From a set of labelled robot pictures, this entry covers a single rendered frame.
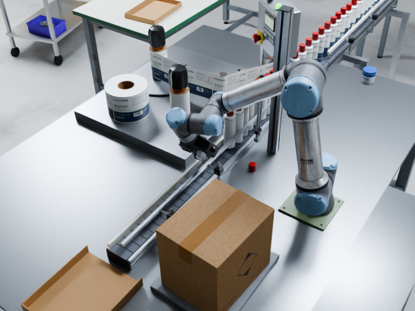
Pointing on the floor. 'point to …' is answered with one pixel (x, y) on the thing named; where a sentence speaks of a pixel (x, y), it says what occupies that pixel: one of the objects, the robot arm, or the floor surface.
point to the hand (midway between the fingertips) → (207, 157)
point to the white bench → (97, 15)
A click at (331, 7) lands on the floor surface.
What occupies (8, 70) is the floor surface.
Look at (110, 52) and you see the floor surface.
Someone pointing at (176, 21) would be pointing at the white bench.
